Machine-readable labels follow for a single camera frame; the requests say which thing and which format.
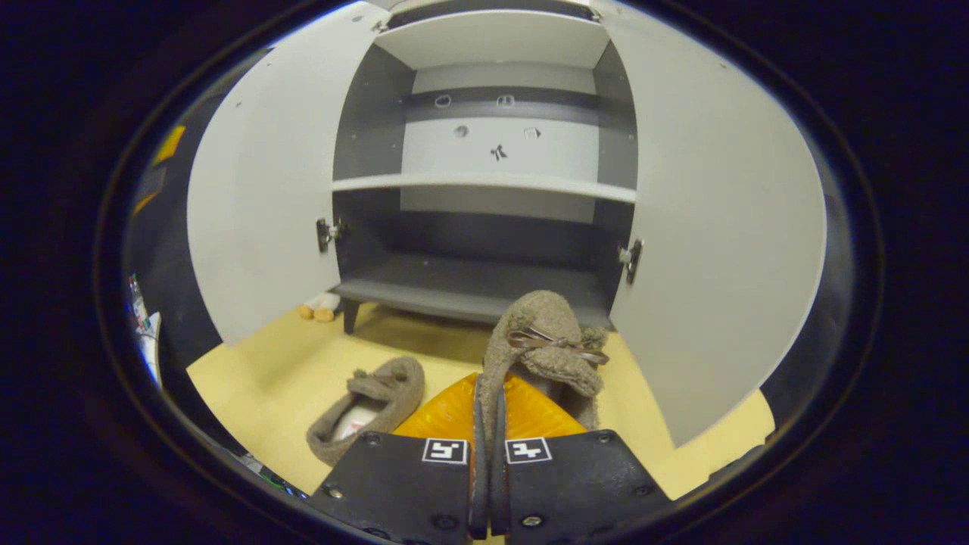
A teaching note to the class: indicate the black backdrop cloth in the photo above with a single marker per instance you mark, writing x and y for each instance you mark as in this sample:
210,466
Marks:
170,242

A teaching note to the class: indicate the white shoe cabinet door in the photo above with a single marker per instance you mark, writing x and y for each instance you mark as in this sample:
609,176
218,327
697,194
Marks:
265,189
719,227

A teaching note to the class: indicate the penguin plush toy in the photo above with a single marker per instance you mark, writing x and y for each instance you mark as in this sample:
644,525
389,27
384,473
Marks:
324,312

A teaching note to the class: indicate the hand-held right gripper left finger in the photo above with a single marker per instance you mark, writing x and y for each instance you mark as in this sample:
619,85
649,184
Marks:
401,484

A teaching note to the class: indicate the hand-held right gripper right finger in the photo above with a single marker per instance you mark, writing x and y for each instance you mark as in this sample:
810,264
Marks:
575,484

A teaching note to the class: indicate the brown fuzzy shoe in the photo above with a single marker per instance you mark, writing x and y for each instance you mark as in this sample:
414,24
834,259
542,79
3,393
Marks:
541,318
394,382

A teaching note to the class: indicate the grey white shoe cabinet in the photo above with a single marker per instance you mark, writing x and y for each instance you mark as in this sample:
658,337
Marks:
484,272

